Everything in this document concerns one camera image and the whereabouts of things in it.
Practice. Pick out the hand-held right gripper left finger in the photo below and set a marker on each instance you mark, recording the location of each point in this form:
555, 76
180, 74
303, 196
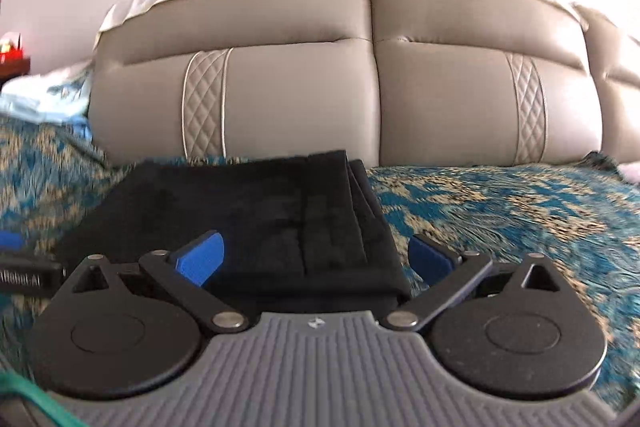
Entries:
200, 257

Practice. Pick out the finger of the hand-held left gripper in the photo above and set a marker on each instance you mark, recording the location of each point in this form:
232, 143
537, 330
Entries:
9, 241

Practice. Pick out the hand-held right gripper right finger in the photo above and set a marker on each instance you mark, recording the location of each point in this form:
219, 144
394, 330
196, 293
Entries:
429, 257

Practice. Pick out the black pants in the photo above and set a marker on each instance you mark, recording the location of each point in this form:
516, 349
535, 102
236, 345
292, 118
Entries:
260, 217

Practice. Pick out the blue beige patterned bedspread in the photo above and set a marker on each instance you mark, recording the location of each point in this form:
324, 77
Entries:
500, 217

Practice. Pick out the light blue pillow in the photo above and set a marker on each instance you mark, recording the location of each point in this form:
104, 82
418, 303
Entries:
45, 97

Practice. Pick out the dark wooden nightstand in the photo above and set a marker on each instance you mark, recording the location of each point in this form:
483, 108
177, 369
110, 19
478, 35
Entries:
12, 69

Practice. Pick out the red ornament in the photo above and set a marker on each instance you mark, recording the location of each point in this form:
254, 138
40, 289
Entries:
9, 47

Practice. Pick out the beige leather headboard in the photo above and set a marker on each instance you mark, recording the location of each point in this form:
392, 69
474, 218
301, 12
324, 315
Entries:
310, 97

